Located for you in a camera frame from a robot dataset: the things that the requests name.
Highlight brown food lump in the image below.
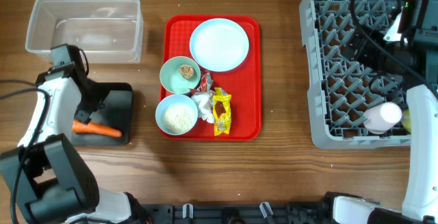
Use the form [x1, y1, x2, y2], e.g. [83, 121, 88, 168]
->
[179, 64, 195, 79]

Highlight white rice grains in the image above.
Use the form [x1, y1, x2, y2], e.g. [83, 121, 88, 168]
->
[162, 104, 196, 134]

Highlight black waste tray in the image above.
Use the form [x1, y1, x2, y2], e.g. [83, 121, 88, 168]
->
[71, 82, 133, 146]

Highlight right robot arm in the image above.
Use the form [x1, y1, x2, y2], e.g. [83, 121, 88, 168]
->
[328, 0, 437, 223]

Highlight yellow snack wrapper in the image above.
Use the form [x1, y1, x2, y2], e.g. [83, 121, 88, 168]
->
[213, 87, 232, 136]

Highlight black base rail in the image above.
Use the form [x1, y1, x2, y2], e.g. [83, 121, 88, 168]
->
[143, 202, 333, 224]

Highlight grey dishwasher rack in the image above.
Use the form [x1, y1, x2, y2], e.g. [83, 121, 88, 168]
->
[299, 0, 411, 149]

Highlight red serving tray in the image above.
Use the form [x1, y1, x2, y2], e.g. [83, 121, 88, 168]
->
[160, 14, 262, 142]

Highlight crumpled white tissue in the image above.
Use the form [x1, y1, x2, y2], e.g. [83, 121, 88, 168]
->
[191, 90, 215, 123]

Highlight clear plastic bin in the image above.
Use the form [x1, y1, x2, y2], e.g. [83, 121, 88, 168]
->
[25, 0, 144, 64]

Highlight orange carrot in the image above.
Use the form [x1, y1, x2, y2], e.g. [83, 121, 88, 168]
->
[73, 120, 123, 138]

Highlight red foil wrapper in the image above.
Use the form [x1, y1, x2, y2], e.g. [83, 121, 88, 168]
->
[190, 71, 213, 94]

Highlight mint green bowl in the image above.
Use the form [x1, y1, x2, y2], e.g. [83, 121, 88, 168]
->
[159, 56, 201, 95]

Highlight light blue rice bowl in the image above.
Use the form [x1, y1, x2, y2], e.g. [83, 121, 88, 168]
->
[155, 95, 198, 136]

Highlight pink cup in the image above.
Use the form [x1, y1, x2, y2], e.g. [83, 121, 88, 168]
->
[363, 102, 402, 134]

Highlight yellow cup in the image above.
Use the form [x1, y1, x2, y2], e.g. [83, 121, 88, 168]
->
[402, 109, 411, 132]

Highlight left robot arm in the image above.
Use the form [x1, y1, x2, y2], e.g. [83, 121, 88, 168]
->
[1, 44, 152, 223]

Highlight light blue plate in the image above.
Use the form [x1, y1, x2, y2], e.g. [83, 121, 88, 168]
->
[189, 18, 250, 72]

